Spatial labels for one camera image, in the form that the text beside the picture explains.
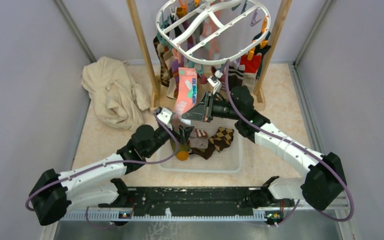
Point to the white plastic mesh basket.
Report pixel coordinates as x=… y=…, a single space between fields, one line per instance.
x=228 y=161

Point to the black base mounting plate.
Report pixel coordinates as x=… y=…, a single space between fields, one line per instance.
x=197 y=201

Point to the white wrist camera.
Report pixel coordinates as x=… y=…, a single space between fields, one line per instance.
x=216 y=84
x=164 y=116

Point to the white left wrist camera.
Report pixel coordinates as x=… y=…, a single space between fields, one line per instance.
x=164 y=116

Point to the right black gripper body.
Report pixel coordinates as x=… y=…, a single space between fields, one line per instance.
x=218 y=108

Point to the grey sock with red stripes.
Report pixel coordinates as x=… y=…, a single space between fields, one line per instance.
x=199 y=139

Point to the white oval clip hanger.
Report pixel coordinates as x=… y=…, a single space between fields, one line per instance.
x=211 y=32

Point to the aluminium rail frame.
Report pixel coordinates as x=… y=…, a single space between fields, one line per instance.
x=299 y=222

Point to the beige crumpled cloth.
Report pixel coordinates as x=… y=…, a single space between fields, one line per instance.
x=118 y=100

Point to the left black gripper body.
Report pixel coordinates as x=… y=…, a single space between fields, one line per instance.
x=163 y=135

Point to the cream sock brown toe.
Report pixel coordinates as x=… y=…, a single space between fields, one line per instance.
x=172 y=87

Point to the green striped sock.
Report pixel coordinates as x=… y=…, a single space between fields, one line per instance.
x=182 y=151

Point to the wooden hanger rack frame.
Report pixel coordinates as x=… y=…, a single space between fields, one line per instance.
x=156 y=99

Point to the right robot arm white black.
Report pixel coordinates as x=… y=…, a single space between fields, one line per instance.
x=322 y=178

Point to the brown yellow argyle sock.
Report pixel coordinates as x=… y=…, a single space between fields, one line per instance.
x=222 y=139

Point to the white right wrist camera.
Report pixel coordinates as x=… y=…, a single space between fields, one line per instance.
x=216 y=84

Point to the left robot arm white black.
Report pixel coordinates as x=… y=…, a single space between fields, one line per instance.
x=100 y=183

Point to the red and grey sock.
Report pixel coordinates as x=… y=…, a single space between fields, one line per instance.
x=250 y=70

